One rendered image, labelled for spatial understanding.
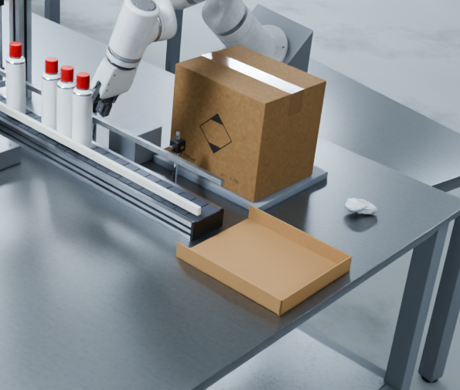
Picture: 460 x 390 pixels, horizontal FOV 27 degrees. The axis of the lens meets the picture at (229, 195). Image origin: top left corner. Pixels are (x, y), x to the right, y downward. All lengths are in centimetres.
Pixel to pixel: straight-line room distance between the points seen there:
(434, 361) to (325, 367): 47
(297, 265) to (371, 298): 146
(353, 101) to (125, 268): 122
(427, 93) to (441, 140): 261
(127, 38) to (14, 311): 67
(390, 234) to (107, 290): 73
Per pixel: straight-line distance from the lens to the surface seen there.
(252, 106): 231
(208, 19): 274
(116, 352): 191
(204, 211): 228
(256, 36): 280
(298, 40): 287
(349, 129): 291
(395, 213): 250
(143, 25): 222
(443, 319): 317
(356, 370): 294
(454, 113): 536
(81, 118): 247
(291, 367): 290
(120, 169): 238
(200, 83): 241
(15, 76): 264
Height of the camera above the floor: 202
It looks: 29 degrees down
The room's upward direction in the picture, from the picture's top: 6 degrees clockwise
